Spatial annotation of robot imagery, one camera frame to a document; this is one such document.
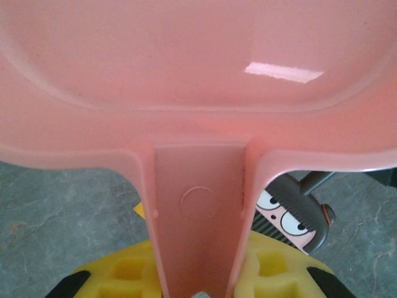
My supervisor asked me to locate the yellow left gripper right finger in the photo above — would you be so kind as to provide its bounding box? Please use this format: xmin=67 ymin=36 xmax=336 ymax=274
xmin=234 ymin=231 xmax=357 ymax=298

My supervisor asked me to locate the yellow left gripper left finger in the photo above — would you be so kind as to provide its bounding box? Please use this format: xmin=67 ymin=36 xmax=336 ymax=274
xmin=46 ymin=238 xmax=164 ymax=298

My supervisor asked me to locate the cartoon face hand brush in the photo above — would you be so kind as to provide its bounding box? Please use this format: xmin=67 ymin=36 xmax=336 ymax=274
xmin=252 ymin=178 xmax=336 ymax=257

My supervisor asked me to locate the orange-yellow paper scrap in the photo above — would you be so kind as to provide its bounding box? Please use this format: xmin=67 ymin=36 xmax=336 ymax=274
xmin=133 ymin=201 xmax=147 ymax=220

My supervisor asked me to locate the pink plastic dustpan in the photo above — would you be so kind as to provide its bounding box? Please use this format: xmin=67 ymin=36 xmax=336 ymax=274
xmin=0 ymin=0 xmax=397 ymax=298

